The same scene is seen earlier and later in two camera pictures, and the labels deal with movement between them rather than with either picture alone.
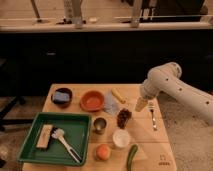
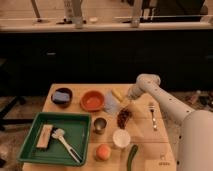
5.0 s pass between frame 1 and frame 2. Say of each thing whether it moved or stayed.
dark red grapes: stayed
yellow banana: stayed
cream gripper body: moved
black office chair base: stayed
